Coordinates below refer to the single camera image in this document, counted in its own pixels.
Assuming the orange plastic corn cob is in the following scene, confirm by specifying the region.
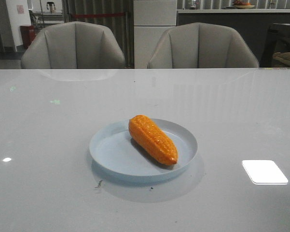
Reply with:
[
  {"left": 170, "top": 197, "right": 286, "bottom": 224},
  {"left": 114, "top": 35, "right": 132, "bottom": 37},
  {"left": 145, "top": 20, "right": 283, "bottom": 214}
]
[{"left": 128, "top": 115, "right": 179, "bottom": 166}]

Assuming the light blue round plate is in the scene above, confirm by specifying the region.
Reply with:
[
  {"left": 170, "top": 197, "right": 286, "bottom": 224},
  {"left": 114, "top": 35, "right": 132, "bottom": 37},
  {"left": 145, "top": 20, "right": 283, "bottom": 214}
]
[{"left": 89, "top": 118, "right": 198, "bottom": 183}]

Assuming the right beige upholstered chair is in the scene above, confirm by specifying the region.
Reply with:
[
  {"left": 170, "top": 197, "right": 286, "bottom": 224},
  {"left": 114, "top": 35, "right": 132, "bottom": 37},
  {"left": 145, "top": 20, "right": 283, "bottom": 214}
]
[{"left": 147, "top": 23, "right": 259, "bottom": 69}]

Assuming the beige upholstered chair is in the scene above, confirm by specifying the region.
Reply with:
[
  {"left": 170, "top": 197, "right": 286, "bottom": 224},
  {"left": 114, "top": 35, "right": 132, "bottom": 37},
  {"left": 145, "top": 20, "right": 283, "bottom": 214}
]
[
  {"left": 21, "top": 21, "right": 125, "bottom": 69},
  {"left": 147, "top": 23, "right": 259, "bottom": 69}
]

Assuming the white cabinet with drawers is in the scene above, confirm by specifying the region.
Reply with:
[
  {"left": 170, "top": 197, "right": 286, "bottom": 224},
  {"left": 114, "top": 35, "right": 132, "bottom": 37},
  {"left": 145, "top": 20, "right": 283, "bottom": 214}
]
[{"left": 133, "top": 0, "right": 177, "bottom": 69}]

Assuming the left beige upholstered chair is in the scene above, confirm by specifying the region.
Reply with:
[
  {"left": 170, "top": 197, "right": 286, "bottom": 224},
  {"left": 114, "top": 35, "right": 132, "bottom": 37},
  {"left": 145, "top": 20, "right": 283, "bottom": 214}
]
[{"left": 21, "top": 21, "right": 125, "bottom": 69}]

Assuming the red barrier belt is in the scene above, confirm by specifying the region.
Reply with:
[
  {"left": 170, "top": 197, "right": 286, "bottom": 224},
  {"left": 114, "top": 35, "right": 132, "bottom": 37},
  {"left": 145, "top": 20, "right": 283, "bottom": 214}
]
[{"left": 71, "top": 12, "right": 125, "bottom": 18}]

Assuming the grey counter with white top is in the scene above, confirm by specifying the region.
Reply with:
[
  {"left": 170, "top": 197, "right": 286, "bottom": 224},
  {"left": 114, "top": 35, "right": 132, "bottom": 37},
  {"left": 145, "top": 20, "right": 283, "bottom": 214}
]
[{"left": 177, "top": 9, "right": 290, "bottom": 64}]

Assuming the red trash bin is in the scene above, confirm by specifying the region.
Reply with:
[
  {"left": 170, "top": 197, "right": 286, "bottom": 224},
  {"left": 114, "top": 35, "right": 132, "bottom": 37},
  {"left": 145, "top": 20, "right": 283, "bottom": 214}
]
[{"left": 20, "top": 25, "right": 35, "bottom": 49}]

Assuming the fruit bowl on counter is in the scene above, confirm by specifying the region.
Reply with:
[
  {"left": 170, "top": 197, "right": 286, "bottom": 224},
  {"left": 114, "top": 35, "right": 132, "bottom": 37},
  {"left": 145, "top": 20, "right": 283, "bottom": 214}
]
[{"left": 233, "top": 0, "right": 255, "bottom": 9}]

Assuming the dark armchair at right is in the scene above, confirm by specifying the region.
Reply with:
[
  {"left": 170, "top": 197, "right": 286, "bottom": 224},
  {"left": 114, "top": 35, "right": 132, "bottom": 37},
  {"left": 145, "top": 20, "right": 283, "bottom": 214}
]
[{"left": 260, "top": 23, "right": 290, "bottom": 68}]

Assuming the tan cushion at right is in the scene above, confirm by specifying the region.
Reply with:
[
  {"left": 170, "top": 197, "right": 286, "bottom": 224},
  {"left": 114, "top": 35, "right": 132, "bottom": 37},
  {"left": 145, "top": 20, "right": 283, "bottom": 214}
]
[{"left": 273, "top": 52, "right": 290, "bottom": 67}]

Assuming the pink wall notice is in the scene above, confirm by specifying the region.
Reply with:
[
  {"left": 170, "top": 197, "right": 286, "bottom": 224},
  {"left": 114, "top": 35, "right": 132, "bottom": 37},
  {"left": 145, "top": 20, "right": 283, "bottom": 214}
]
[{"left": 16, "top": 5, "right": 24, "bottom": 15}]

